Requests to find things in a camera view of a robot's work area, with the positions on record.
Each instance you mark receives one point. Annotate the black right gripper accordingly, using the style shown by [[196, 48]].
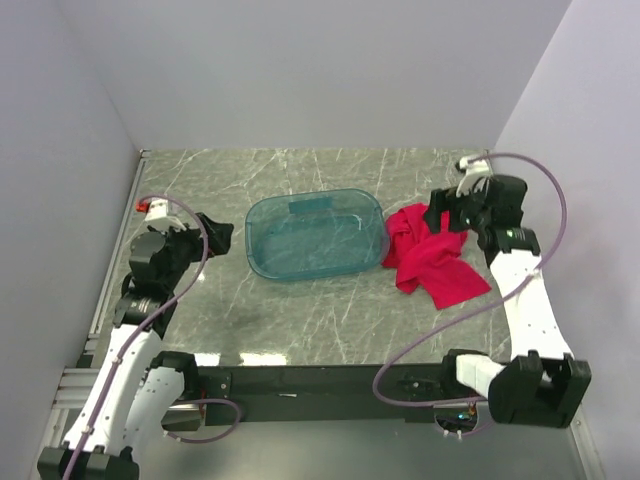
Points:
[[445, 200]]

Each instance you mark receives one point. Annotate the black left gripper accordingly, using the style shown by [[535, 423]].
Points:
[[219, 235]]

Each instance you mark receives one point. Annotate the red t-shirt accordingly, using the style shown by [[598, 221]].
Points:
[[429, 260]]

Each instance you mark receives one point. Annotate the teal transparent plastic bin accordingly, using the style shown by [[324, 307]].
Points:
[[315, 235]]

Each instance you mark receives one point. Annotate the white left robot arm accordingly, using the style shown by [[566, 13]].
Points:
[[138, 380]]

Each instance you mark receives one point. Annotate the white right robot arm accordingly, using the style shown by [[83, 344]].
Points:
[[542, 384]]

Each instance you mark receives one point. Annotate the black base beam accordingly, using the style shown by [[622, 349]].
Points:
[[332, 393]]

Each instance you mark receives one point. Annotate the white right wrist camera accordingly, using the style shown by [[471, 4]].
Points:
[[474, 169]]

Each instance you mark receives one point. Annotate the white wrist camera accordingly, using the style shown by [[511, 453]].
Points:
[[474, 169], [160, 210]]

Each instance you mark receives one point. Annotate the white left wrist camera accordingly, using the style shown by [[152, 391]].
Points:
[[160, 210]]

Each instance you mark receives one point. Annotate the aluminium frame rail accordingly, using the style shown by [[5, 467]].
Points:
[[90, 250]]

